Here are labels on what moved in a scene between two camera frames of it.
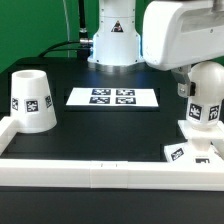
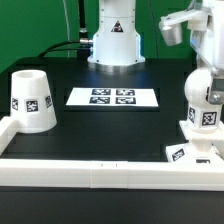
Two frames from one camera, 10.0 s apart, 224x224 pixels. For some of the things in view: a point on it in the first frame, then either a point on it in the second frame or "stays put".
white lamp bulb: x=204 y=109 stays put
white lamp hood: x=31 y=102 stays put
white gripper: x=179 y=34 -> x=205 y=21
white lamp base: x=199 y=149 stays put
